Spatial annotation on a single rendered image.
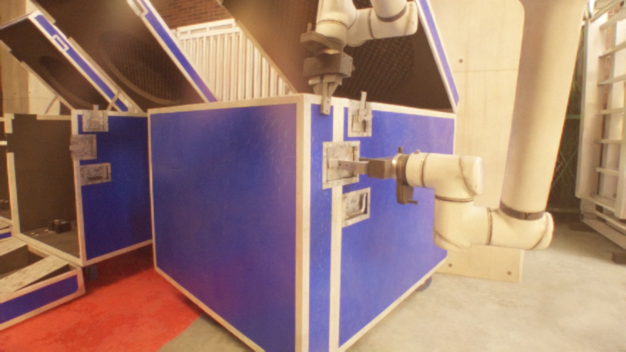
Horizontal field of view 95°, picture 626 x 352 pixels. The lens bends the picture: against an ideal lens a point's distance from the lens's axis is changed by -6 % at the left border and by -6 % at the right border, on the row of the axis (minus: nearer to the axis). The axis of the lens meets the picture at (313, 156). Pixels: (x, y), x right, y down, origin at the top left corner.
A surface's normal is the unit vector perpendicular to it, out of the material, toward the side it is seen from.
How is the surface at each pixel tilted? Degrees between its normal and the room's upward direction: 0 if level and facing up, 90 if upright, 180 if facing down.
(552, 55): 108
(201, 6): 90
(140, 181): 90
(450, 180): 91
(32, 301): 90
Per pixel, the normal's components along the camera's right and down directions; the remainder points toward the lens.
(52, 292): 0.90, 0.05
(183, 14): -0.36, 0.07
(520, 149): -0.90, 0.24
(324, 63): -0.66, -0.11
